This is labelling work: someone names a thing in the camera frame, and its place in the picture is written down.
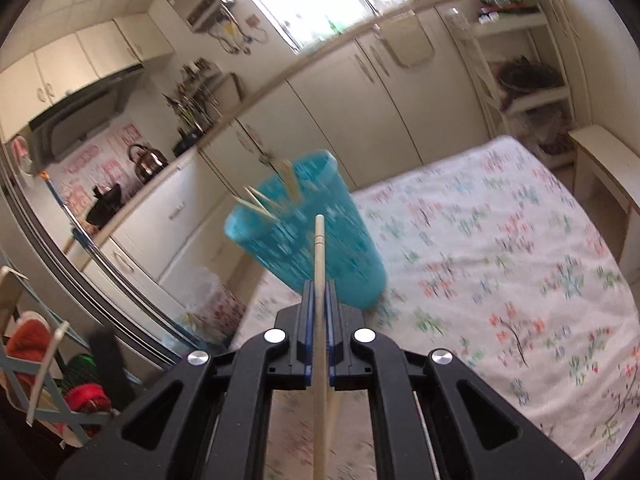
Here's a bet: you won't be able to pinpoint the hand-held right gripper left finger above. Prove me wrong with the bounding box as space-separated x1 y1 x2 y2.
57 280 316 480

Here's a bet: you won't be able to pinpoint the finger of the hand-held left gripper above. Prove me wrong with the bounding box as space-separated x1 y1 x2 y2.
90 327 137 402

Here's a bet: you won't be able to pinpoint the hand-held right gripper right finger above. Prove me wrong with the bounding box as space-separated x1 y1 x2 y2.
324 280 585 480

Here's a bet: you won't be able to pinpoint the wooden chopstick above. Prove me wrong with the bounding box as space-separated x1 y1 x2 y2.
310 214 334 480

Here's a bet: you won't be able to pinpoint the blue perforated plastic cup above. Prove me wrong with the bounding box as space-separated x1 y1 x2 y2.
223 149 388 309

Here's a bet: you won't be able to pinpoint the bundle of wooden chopsticks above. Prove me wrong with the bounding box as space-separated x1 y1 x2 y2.
235 157 306 223

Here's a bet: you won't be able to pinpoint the green knitted cloth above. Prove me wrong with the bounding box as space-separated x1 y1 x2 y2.
61 352 101 391

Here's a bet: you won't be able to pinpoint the white and blue folding rack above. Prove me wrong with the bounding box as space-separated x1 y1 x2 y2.
0 265 118 452

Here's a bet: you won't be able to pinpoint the red knitted cloth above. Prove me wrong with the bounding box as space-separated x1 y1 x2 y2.
5 311 57 376

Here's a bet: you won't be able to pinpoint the stainless steel refrigerator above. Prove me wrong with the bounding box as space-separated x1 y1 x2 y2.
0 145 201 366

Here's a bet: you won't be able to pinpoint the black wok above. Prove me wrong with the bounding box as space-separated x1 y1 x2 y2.
85 183 124 229

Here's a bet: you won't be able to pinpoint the cream drawer cabinets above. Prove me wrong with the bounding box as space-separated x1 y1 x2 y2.
80 150 263 288

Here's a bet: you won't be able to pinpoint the floral tablecloth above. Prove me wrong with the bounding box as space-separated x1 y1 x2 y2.
227 135 640 480

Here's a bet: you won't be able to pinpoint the pink patterned backsplash sticker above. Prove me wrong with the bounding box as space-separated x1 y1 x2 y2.
50 120 145 212

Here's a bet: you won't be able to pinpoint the copper kettle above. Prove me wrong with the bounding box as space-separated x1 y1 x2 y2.
127 142 170 183

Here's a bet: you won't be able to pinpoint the cream door cabinets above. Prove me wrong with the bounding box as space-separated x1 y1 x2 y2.
197 2 501 192

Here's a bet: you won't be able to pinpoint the steel range hood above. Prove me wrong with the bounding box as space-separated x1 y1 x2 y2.
27 66 145 159

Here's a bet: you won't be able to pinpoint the cream upper cabinets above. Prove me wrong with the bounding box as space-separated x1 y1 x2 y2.
0 12 176 112

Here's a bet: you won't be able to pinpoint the white shelf rack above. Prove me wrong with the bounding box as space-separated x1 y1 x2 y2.
444 0 577 170

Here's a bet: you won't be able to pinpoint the dark woven basket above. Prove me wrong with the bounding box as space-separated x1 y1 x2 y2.
497 59 564 97

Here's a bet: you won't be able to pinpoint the cream wooden bench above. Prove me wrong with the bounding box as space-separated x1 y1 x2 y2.
567 125 640 271

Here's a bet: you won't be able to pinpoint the tall cream cabinet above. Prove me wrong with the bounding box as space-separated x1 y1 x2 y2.
537 0 640 131

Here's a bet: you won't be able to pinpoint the wall utensil rack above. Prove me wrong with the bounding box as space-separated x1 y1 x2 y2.
162 59 227 157

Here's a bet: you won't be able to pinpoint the water heater hoses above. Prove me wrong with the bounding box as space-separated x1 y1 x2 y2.
209 10 272 57

